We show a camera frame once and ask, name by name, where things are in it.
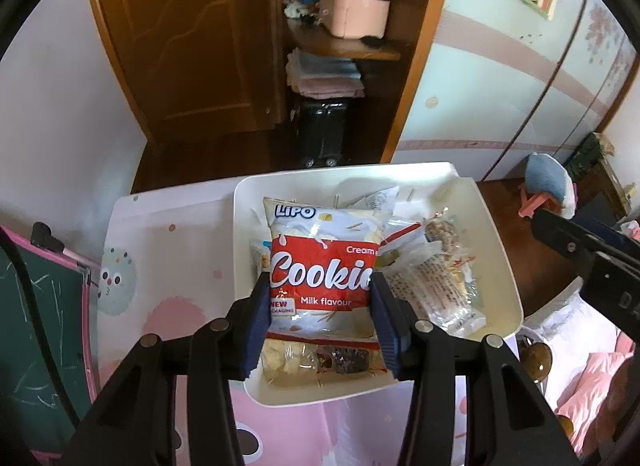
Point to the blue folded towel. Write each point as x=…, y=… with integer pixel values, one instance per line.
x=325, y=65

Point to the pink plastic stool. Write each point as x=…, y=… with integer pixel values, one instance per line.
x=532, y=203

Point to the wooden corner shelf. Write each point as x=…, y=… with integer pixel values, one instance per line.
x=345, y=48

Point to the clear printed bread wrapper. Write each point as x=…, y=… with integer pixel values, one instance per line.
x=435, y=291

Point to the dark bedside cabinet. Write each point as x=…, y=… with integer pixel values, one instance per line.
x=600, y=185

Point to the blue white cushion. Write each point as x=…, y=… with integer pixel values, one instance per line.
x=547, y=175

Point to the pastel cartoon tablecloth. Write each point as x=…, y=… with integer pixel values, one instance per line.
x=175, y=296

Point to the white pillow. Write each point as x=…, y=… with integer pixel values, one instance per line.
x=565, y=316

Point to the yellow cake packet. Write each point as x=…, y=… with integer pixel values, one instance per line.
x=287, y=356

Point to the pink quilt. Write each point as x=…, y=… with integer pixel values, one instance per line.
x=595, y=376

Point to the red white cookie bag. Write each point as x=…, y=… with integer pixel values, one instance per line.
x=320, y=276

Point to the white plastic bin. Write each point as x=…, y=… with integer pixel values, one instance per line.
x=495, y=266

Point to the black easel knob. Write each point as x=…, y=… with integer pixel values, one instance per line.
x=45, y=236

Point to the person's right forearm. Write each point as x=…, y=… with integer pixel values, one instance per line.
x=627, y=396

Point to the brown wooden door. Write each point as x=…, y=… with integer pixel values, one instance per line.
x=190, y=45

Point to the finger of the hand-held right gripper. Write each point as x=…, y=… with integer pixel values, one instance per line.
x=562, y=238
x=615, y=238

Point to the green chalkboard pink frame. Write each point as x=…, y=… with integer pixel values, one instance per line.
x=65, y=306

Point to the brown nut bar clear wrapper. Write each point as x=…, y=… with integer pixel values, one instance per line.
x=442, y=231

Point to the pink folded towel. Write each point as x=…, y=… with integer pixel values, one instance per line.
x=325, y=89

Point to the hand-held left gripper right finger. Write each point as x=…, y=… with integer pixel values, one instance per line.
x=385, y=326

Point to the floral pastel wardrobe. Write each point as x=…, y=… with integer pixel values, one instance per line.
x=475, y=110

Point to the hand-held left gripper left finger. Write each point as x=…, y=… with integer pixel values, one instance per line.
x=257, y=326

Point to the wooden bed frame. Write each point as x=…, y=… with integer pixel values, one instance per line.
x=537, y=356

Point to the black suitcase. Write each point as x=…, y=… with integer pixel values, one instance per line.
x=320, y=130

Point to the light blue cake packet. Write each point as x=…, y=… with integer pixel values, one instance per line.
x=260, y=256

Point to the grey white snack bag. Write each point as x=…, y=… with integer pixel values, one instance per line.
x=400, y=228

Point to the pink plush toy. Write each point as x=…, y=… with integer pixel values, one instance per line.
x=632, y=231

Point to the small green candy packet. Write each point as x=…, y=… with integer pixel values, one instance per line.
x=389, y=257

